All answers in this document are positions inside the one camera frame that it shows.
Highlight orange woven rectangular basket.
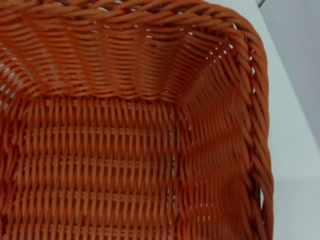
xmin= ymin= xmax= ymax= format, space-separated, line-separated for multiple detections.
xmin=0 ymin=0 xmax=275 ymax=240

